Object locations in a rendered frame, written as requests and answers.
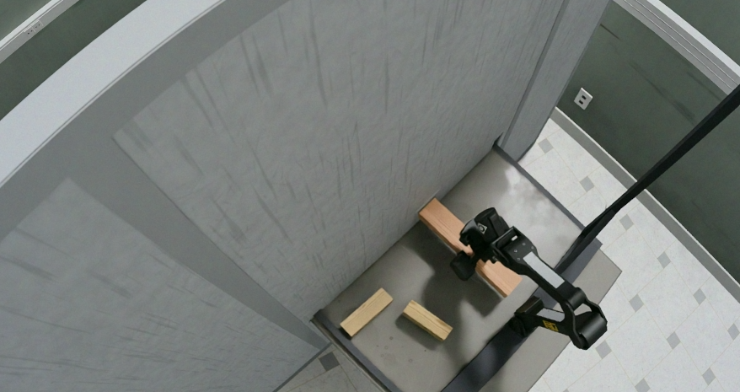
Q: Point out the long black bar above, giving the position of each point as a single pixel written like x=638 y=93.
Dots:
x=591 y=231

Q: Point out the light wooden block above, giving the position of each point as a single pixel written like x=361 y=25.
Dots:
x=427 y=321
x=367 y=312

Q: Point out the grey panel wall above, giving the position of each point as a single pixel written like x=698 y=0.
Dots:
x=205 y=176

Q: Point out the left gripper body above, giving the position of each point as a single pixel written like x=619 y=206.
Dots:
x=464 y=266

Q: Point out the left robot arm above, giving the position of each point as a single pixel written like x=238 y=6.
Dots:
x=521 y=256

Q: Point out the light wooden board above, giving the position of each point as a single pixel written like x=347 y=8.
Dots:
x=447 y=227

